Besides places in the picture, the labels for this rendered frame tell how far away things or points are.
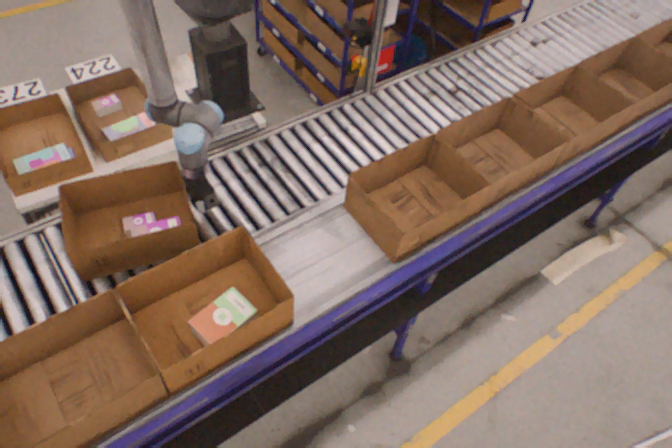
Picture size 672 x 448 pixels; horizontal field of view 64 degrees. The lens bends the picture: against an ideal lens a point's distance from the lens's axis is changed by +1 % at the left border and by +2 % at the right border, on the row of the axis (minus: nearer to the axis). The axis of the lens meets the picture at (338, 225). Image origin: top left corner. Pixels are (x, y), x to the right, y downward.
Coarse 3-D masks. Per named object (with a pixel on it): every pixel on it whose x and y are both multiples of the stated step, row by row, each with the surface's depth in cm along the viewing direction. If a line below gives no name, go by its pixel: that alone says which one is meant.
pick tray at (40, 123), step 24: (48, 96) 214; (0, 120) 211; (24, 120) 216; (48, 120) 218; (0, 144) 208; (24, 144) 209; (48, 144) 210; (72, 144) 211; (0, 168) 190; (48, 168) 193; (72, 168) 199; (24, 192) 195
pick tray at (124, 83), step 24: (120, 72) 227; (72, 96) 222; (96, 96) 228; (120, 96) 230; (144, 96) 230; (96, 120) 220; (120, 120) 221; (96, 144) 208; (120, 144) 206; (144, 144) 212
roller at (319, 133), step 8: (312, 120) 232; (312, 128) 231; (320, 128) 230; (320, 136) 228; (328, 136) 228; (328, 144) 225; (336, 144) 225; (336, 152) 223; (344, 152) 223; (344, 160) 220; (352, 160) 221; (344, 168) 221; (352, 168) 218
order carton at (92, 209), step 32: (64, 192) 182; (96, 192) 187; (128, 192) 193; (160, 192) 199; (64, 224) 172; (96, 224) 190; (192, 224) 175; (96, 256) 170; (128, 256) 175; (160, 256) 182
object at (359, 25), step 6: (354, 18) 221; (360, 18) 222; (348, 24) 219; (354, 24) 219; (360, 24) 219; (366, 24) 220; (342, 30) 221; (348, 30) 218; (354, 30) 218; (360, 30) 220; (366, 30) 222; (348, 36) 220; (354, 36) 220; (360, 36) 224; (354, 42) 227; (360, 42) 227
